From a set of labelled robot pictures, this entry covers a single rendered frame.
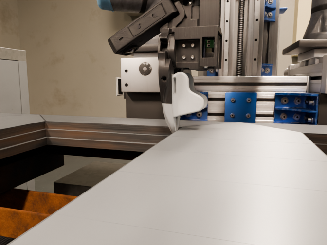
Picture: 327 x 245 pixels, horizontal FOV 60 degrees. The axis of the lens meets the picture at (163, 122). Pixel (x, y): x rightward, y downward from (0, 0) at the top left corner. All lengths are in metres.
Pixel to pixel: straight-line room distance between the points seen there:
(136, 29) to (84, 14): 4.06
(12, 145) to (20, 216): 0.11
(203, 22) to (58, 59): 4.25
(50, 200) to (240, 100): 0.55
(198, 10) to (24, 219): 0.42
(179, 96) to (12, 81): 0.86
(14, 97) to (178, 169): 0.99
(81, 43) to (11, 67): 3.30
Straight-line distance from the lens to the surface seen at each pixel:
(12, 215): 0.54
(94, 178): 0.78
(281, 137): 0.41
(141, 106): 0.79
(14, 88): 1.18
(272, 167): 0.26
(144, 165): 0.25
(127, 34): 0.43
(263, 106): 0.85
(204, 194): 0.19
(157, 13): 0.42
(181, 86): 0.40
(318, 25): 0.92
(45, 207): 0.60
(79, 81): 4.43
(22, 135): 0.53
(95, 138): 0.52
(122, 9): 0.91
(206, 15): 0.41
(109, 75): 4.22
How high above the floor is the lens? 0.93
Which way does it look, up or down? 8 degrees down
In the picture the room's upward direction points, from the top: straight up
